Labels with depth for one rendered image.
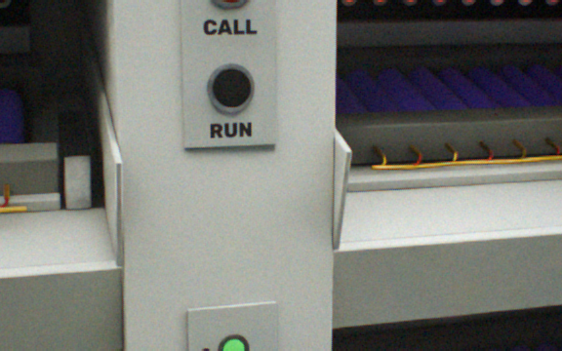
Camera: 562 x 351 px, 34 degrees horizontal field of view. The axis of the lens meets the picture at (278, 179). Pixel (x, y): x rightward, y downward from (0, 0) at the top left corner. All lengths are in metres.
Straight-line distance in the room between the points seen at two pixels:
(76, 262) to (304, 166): 0.11
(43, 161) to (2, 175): 0.02
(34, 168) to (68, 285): 0.06
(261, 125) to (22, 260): 0.12
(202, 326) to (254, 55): 0.12
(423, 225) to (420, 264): 0.02
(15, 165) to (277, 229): 0.12
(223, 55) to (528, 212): 0.18
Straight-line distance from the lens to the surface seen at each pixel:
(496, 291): 0.47
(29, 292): 0.40
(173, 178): 0.39
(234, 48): 0.38
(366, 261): 0.43
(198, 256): 0.40
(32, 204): 0.43
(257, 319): 0.41
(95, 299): 0.40
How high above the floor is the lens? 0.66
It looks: 12 degrees down
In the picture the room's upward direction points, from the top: straight up
